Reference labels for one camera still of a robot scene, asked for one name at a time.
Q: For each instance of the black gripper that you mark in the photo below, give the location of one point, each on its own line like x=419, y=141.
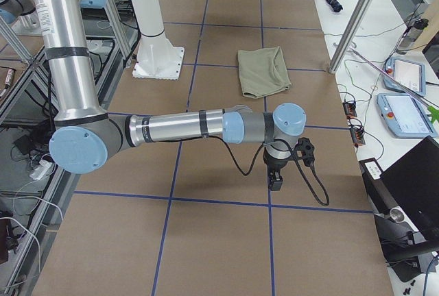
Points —
x=276, y=165

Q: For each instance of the olive green long-sleeve shirt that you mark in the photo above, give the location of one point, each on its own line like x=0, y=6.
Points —
x=262, y=72

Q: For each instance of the black box with label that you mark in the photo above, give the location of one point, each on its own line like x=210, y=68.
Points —
x=378, y=193

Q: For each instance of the black laptop computer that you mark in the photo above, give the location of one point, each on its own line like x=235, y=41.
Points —
x=413, y=183

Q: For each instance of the near teach pendant tablet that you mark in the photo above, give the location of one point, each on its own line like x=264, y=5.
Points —
x=404, y=116

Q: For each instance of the teach pendant tablet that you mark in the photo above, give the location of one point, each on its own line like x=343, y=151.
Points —
x=404, y=116
x=408, y=73

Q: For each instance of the far teach pendant tablet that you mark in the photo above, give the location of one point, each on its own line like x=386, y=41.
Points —
x=408, y=73

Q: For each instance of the folded dark blue umbrella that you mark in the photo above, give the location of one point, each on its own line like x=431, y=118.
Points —
x=335, y=5

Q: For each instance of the white power strip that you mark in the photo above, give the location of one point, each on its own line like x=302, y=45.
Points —
x=42, y=169

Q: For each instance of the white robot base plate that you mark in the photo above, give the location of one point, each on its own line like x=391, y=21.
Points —
x=161, y=64

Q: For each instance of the aluminium frame post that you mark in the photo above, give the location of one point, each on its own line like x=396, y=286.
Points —
x=349, y=33

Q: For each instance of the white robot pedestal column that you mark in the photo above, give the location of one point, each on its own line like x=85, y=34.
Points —
x=150, y=23

